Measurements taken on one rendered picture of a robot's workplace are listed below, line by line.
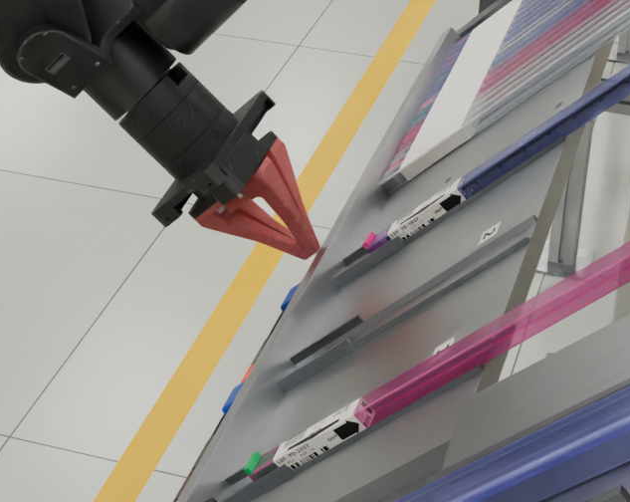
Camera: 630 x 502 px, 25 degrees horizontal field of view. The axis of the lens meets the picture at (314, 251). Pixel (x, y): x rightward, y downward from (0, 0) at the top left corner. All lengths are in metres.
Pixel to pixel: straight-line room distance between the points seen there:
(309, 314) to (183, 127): 0.14
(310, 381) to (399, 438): 0.17
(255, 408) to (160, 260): 1.42
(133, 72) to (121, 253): 1.36
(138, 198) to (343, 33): 0.71
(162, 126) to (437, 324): 0.26
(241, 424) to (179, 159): 0.19
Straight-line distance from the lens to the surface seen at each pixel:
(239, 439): 0.82
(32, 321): 2.15
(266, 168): 0.93
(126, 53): 0.92
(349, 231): 0.98
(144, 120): 0.93
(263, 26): 2.95
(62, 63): 0.88
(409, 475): 0.61
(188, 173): 0.94
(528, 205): 0.80
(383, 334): 0.81
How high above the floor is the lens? 1.27
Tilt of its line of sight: 34 degrees down
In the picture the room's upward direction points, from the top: straight up
